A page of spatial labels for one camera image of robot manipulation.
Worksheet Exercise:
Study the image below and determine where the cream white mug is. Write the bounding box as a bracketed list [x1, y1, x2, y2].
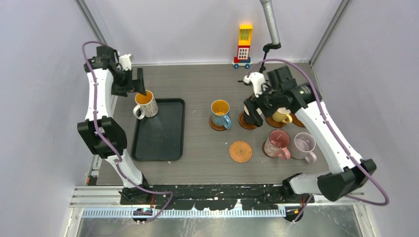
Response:
[244, 106, 262, 120]

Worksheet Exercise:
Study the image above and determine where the blue mug orange inside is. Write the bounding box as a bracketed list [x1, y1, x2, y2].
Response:
[210, 99, 232, 130]

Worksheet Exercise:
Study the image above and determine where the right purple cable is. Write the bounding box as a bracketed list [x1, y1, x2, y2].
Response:
[246, 58, 390, 224]

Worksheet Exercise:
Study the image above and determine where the lilac mug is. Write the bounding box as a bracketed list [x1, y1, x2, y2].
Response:
[289, 132, 317, 163]

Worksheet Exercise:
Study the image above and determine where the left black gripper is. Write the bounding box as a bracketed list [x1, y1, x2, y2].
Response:
[113, 67, 147, 97]

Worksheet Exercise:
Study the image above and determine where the black tripod microphone stand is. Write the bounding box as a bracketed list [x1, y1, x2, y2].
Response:
[250, 43, 281, 73]

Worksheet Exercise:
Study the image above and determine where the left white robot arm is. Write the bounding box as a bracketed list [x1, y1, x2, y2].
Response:
[77, 42, 152, 204]

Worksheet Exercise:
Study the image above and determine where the woven rattan coaster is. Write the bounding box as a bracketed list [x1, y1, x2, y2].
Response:
[229, 141, 253, 163]

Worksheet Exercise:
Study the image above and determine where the pink mug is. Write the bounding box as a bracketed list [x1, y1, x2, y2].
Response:
[262, 129, 291, 160]

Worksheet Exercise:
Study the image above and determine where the black plastic tray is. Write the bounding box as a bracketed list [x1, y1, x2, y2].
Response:
[131, 98, 185, 161]

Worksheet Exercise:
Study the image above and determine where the aluminium front rail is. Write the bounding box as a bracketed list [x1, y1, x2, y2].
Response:
[69, 186, 367, 219]

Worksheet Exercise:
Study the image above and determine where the white floral mug orange inside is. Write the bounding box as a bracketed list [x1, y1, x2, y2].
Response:
[133, 90, 159, 119]

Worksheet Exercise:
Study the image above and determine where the brown wooden coaster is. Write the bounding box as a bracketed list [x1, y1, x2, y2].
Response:
[238, 111, 257, 130]
[265, 117, 288, 128]
[209, 117, 227, 131]
[291, 114, 305, 127]

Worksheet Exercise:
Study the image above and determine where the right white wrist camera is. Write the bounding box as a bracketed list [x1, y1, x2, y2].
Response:
[243, 72, 267, 98]

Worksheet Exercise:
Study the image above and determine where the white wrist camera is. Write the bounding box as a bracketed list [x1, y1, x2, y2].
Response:
[243, 72, 267, 98]
[119, 54, 132, 71]

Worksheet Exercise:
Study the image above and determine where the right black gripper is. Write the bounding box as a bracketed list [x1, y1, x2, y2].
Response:
[243, 81, 281, 124]

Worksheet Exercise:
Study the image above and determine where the white mug yellow handle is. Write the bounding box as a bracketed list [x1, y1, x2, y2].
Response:
[272, 108, 293, 124]

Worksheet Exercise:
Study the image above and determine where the dark walnut coaster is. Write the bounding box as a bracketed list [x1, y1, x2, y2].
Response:
[262, 144, 271, 158]

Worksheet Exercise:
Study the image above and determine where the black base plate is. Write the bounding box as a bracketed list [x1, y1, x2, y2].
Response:
[119, 184, 309, 211]

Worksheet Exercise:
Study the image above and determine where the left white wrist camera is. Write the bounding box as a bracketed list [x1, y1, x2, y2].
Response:
[119, 54, 132, 71]

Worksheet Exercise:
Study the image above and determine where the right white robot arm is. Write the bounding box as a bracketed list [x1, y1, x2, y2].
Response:
[243, 66, 377, 203]

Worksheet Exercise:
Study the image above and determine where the toy block tower on wheels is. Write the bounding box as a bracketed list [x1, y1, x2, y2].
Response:
[232, 24, 253, 69]

